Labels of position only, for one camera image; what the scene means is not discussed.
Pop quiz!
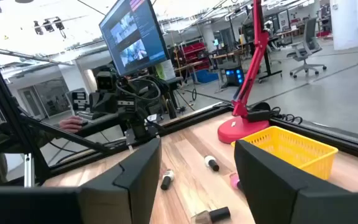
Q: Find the blue plastic bin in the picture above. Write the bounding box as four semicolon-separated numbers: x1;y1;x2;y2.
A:
194;68;219;84

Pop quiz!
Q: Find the pale white nail polish bottle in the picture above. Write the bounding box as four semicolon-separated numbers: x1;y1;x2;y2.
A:
204;155;220;172

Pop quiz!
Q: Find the silver aluminium bracket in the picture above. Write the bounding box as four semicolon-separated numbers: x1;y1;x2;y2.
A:
23;152;35;187

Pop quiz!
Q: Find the black frame post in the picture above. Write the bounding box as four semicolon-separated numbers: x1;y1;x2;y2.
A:
0;34;53;185

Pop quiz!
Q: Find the black coiled cable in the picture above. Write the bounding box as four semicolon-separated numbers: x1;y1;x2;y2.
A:
270;106;304;125

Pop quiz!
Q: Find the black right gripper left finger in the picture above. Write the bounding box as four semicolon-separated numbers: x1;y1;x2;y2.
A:
0;138;163;224

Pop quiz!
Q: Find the pink nail polish bottle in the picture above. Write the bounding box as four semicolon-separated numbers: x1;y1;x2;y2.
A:
229;172;242;191

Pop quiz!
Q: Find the person's hand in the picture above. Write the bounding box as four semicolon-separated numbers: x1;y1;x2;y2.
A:
58;115;83;134

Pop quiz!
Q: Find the clear nail polish bottle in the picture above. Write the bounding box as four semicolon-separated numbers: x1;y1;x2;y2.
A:
160;169;175;191

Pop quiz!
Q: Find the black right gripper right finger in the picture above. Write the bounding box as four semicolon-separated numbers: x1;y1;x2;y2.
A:
234;139;358;224

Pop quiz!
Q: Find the black computer monitor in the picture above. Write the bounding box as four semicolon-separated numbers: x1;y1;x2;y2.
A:
98;0;170;77

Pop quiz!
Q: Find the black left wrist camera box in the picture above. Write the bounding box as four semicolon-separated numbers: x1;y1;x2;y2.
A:
95;70;118;93

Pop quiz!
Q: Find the beige nail polish bottle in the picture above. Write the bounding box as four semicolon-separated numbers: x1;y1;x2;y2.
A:
191;206;231;224

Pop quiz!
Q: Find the yellow plastic basket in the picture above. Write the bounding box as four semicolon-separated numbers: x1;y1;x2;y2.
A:
231;126;339;180

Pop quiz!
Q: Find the grey office chair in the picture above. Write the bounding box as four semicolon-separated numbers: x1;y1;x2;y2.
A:
286;17;328;78

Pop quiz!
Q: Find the white paper sheet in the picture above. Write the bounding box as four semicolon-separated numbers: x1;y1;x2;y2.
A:
162;59;176;81

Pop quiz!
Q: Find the black diagonal frame brace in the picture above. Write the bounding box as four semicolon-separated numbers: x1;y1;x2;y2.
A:
20;113;111;154

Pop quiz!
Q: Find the black power adapter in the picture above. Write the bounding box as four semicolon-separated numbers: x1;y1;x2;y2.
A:
246;109;272;123

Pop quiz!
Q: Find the computer tower with blue lights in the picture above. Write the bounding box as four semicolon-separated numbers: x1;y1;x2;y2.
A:
224;67;245;86

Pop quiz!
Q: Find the red storage shelf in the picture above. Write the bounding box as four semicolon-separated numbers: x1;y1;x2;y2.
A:
181;42;211;72

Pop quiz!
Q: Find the black table rail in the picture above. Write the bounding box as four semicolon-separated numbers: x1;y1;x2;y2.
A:
48;105;233;177
228;104;358;164

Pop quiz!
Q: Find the black ceiling spotlight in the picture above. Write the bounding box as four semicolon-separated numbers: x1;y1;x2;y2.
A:
53;17;67;31
43;19;55;33
33;20;44;35

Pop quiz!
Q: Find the red desk lamp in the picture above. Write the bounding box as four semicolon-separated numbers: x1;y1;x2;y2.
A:
217;0;272;145

